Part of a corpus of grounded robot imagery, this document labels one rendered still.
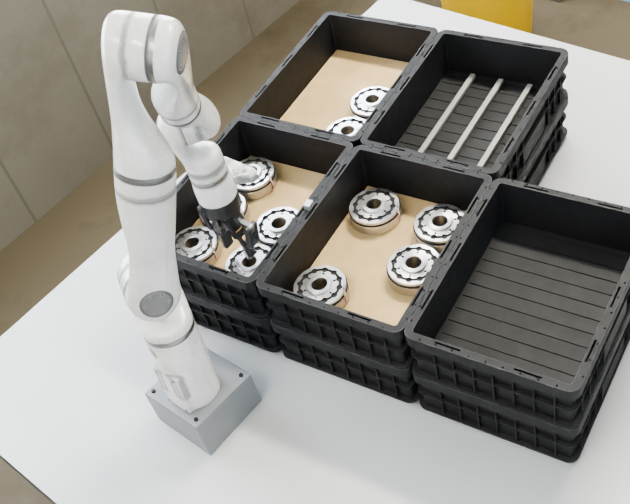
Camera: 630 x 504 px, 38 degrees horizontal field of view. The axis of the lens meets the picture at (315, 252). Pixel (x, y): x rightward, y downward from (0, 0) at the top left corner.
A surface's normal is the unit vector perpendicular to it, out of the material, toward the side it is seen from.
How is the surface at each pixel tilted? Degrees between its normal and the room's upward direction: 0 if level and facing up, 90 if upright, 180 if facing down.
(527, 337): 0
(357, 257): 0
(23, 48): 90
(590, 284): 0
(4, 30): 90
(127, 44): 51
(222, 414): 90
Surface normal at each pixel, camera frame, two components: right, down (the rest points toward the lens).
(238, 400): 0.75, 0.37
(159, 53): 0.00, 0.31
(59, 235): -0.19, -0.66
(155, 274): 0.34, 0.55
